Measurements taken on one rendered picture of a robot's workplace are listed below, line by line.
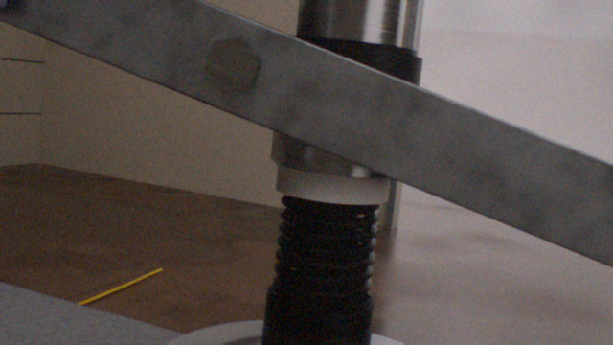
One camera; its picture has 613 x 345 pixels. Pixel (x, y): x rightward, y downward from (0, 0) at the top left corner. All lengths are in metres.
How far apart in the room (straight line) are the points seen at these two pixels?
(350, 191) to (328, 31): 0.09
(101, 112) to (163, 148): 0.78
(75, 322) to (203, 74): 0.30
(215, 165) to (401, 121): 5.63
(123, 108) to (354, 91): 6.21
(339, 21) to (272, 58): 0.05
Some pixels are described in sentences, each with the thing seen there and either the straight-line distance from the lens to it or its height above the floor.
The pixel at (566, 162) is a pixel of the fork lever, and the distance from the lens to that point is 0.37.
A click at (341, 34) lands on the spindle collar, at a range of 0.39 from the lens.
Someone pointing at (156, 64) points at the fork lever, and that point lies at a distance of 0.37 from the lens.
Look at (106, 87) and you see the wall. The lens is 6.66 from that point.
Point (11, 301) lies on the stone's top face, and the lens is 0.66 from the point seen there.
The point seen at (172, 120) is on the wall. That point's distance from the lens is 6.21.
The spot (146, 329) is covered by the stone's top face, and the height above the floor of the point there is 0.82.
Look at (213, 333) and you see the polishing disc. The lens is 0.51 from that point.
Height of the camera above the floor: 1.04
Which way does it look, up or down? 7 degrees down
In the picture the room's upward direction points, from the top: 6 degrees clockwise
